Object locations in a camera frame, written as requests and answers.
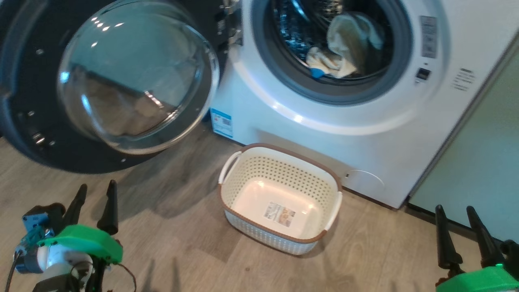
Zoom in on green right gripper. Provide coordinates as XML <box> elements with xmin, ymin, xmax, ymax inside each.
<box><xmin>435</xmin><ymin>205</ymin><xmax>519</xmax><ymax>292</ymax></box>

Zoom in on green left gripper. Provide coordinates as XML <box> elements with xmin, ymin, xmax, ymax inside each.
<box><xmin>37</xmin><ymin>180</ymin><xmax>123</xmax><ymax>264</ymax></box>

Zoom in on washing machine glass door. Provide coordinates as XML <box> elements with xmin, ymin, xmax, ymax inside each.
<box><xmin>0</xmin><ymin>0</ymin><xmax>229</xmax><ymax>175</ymax></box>

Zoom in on yellow garment with blue collar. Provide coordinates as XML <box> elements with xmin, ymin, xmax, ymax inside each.
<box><xmin>305</xmin><ymin>46</ymin><xmax>358</xmax><ymax>79</ymax></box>

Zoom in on yellow garment with blue cuff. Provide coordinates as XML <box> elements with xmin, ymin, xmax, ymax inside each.
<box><xmin>326</xmin><ymin>13</ymin><xmax>385</xmax><ymax>75</ymax></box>

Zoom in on teal cabinet door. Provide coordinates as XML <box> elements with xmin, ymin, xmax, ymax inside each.
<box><xmin>407</xmin><ymin>39</ymin><xmax>519</xmax><ymax>244</ymax></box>

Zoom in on white Hisense washing machine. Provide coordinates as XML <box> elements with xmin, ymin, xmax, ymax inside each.
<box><xmin>209</xmin><ymin>0</ymin><xmax>519</xmax><ymax>209</ymax></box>

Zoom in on washing machine door hinge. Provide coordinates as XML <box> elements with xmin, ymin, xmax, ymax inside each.
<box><xmin>221</xmin><ymin>0</ymin><xmax>244</xmax><ymax>48</ymax></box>

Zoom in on washing machine drum opening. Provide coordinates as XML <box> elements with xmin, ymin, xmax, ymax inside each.
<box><xmin>270</xmin><ymin>0</ymin><xmax>394</xmax><ymax>79</ymax></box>

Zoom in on dark cabinet plinth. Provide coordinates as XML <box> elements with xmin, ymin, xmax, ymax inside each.
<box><xmin>405</xmin><ymin>202</ymin><xmax>479</xmax><ymax>244</ymax></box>

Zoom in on round white filter cover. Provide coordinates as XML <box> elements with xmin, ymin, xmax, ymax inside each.
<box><xmin>345</xmin><ymin>170</ymin><xmax>385</xmax><ymax>191</ymax></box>

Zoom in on blue white energy label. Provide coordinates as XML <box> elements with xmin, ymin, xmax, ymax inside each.
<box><xmin>210</xmin><ymin>107</ymin><xmax>234</xmax><ymax>139</ymax></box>

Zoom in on small printed text sticker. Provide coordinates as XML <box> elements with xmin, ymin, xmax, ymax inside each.
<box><xmin>452</xmin><ymin>68</ymin><xmax>476</xmax><ymax>90</ymax></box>

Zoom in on cream perforated laundry basket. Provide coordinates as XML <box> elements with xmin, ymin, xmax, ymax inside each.
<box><xmin>218</xmin><ymin>143</ymin><xmax>343</xmax><ymax>256</ymax></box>

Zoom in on printed basket bottom label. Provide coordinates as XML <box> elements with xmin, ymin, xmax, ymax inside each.
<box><xmin>264</xmin><ymin>203</ymin><xmax>296</xmax><ymax>228</ymax></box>

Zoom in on grey warning sticker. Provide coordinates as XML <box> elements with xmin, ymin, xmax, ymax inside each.
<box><xmin>420</xmin><ymin>15</ymin><xmax>438</xmax><ymax>59</ymax></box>

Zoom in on thin black gripper cable loop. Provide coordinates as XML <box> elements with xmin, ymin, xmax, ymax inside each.
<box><xmin>107</xmin><ymin>263</ymin><xmax>137</xmax><ymax>292</ymax></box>

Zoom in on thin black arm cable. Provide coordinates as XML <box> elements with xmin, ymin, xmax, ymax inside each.
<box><xmin>4</xmin><ymin>251</ymin><xmax>21</xmax><ymax>292</ymax></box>

